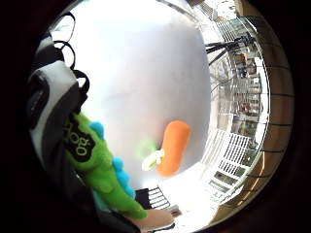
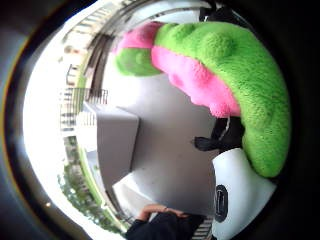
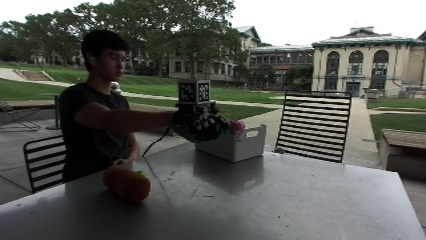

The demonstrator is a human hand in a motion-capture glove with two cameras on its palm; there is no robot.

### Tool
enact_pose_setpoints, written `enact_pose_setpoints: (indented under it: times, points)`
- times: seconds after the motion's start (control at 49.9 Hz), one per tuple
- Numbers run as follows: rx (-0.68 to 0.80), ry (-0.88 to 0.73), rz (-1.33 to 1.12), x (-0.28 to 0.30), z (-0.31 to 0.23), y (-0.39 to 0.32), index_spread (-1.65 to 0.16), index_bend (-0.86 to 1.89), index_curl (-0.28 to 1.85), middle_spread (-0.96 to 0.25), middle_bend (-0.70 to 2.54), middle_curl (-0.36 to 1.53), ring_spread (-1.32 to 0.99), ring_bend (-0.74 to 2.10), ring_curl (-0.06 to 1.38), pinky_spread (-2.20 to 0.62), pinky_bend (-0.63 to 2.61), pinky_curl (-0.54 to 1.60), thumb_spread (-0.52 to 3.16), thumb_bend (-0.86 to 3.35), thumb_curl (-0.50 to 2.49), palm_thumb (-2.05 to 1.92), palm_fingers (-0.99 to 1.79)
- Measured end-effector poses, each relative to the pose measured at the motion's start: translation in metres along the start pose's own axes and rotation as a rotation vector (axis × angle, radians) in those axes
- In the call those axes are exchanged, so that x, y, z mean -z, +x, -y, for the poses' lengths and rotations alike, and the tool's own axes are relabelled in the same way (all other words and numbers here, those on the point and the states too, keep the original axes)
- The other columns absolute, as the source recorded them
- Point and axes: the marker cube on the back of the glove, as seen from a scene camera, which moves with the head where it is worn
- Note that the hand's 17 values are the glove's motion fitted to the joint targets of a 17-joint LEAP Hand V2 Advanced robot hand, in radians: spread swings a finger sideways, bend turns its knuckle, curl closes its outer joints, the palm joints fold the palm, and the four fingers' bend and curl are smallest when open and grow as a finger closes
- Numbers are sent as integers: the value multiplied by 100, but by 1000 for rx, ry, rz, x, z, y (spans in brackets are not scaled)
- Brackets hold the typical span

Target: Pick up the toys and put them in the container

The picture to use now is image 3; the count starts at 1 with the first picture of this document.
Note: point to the pink soft toy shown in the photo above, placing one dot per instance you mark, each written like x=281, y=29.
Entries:
x=239, y=126

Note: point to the grey building with gabled roof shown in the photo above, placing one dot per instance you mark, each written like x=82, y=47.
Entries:
x=208, y=63

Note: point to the orange pumpkin soft toy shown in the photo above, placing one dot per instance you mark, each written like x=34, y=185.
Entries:
x=128, y=185

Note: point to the stone bench block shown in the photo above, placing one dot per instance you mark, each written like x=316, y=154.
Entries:
x=404, y=150

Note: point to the the person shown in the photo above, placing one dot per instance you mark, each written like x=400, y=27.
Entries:
x=91, y=140

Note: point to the small round pedestal table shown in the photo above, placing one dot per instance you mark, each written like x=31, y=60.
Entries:
x=55, y=110

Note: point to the white marker cube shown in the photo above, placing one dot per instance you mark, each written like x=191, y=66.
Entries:
x=195, y=92

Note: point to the white round lamp globe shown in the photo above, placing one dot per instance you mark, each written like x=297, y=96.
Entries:
x=115, y=86

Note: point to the black folding lounge chair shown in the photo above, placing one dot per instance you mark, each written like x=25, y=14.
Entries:
x=15, y=115

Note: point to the black slatted metal chair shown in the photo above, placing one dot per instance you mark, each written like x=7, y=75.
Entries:
x=42, y=160
x=315, y=126

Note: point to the outdoor stone stairs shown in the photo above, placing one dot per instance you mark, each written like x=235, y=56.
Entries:
x=35, y=75

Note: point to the large green tree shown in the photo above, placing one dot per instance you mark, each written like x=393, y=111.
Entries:
x=178, y=30

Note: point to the dark brick building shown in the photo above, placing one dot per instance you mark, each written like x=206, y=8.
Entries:
x=280, y=60

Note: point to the white plastic bin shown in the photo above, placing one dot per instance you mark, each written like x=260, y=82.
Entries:
x=235, y=148

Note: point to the cream building with arched windows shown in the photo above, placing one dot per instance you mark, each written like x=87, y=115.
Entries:
x=364, y=63

